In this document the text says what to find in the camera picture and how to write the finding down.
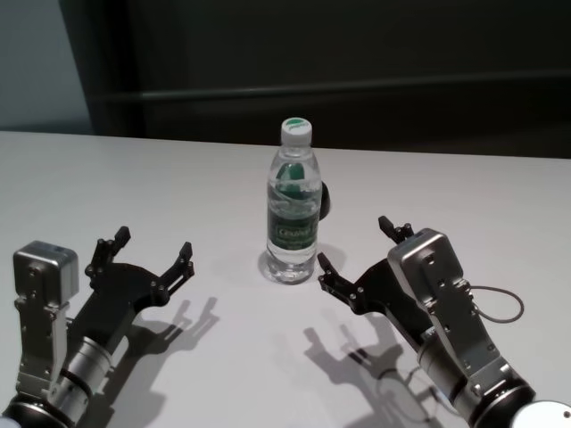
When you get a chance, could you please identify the clear water bottle green label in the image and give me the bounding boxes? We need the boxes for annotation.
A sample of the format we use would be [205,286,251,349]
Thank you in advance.
[265,116,323,284]

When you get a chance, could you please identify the grey horizontal wall rail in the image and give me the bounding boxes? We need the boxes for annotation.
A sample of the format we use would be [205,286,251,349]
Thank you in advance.
[93,86,571,102]

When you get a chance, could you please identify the green YES button black base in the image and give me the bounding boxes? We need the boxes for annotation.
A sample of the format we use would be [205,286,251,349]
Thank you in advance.
[319,181,334,220]

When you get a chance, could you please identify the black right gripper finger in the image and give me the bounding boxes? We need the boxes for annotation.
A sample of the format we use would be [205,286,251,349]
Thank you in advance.
[377,216,417,244]
[317,252,364,309]

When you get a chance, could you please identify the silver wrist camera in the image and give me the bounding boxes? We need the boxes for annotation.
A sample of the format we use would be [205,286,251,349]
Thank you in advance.
[386,227,515,394]
[12,240,79,399]

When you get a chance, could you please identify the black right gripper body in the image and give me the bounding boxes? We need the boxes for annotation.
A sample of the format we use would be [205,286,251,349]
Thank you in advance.
[352,258,424,347]

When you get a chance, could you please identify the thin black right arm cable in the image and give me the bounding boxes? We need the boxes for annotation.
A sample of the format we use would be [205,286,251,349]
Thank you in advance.
[469,284,525,324]

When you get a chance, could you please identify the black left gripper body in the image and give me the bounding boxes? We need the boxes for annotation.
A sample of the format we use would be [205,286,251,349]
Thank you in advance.
[68,262,171,354]

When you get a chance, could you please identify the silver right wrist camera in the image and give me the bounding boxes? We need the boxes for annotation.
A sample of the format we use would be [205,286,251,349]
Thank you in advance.
[386,227,515,394]

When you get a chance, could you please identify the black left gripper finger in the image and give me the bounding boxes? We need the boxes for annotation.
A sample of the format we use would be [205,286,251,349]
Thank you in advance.
[151,241,196,307]
[84,226,132,280]

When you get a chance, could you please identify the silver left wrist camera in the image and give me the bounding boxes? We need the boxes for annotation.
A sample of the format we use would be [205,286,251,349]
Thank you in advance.
[12,240,79,399]

